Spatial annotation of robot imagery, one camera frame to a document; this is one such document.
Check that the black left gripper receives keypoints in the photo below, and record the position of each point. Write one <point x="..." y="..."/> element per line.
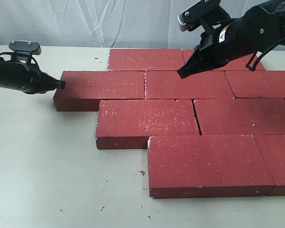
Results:
<point x="28" y="79"/>

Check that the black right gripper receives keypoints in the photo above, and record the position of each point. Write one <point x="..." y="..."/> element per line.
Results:
<point x="228" y="42"/>

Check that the small red brick top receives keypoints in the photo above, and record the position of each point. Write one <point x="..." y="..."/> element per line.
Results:
<point x="85" y="89"/>

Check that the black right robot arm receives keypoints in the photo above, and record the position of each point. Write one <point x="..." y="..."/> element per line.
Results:
<point x="257" y="32"/>

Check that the red brick front large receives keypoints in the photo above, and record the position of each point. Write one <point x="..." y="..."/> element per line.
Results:
<point x="208" y="166"/>

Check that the white fabric backdrop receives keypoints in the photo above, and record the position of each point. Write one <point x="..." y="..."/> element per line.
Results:
<point x="97" y="23"/>

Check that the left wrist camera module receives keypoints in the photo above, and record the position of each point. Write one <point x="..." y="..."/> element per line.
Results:
<point x="31" y="47"/>

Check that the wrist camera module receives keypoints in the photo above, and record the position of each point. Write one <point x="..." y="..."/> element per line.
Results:
<point x="205" y="13"/>
<point x="31" y="47"/>

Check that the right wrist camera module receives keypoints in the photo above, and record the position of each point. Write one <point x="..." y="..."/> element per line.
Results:
<point x="205" y="13"/>

